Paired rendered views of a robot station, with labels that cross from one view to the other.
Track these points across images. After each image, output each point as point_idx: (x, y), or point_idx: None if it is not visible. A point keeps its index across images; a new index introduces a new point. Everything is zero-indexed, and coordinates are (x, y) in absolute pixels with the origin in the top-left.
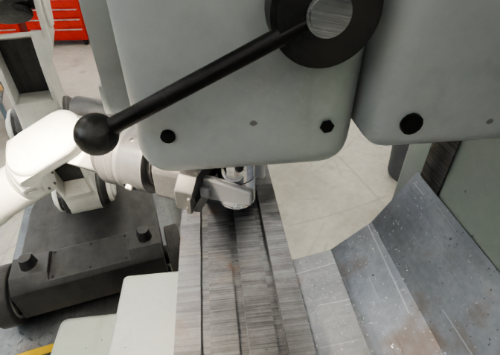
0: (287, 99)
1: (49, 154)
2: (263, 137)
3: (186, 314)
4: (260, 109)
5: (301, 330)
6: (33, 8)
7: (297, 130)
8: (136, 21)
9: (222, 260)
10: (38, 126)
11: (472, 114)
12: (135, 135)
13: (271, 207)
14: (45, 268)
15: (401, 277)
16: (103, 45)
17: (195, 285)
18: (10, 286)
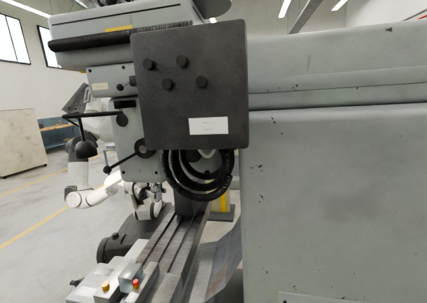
0: (146, 165)
1: (113, 180)
2: (143, 174)
3: (146, 249)
4: (141, 167)
5: (182, 262)
6: None
7: (150, 173)
8: (117, 149)
9: (169, 234)
10: (114, 173)
11: (183, 171)
12: None
13: (199, 219)
14: (120, 239)
15: (229, 249)
16: None
17: (154, 241)
18: (106, 244)
